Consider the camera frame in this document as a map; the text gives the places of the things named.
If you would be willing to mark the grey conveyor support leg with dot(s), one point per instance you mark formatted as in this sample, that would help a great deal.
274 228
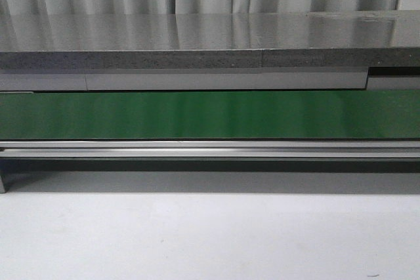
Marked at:
6 181

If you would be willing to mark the aluminium conveyor front rail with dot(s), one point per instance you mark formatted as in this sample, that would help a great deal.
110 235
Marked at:
194 149

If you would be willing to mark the grey rear guide rail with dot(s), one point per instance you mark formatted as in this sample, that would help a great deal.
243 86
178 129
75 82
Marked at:
277 78

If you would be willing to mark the green conveyor belt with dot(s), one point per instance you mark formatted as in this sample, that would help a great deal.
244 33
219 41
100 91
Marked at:
331 114

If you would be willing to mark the grey stone slab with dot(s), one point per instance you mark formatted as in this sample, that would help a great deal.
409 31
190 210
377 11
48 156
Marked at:
169 41

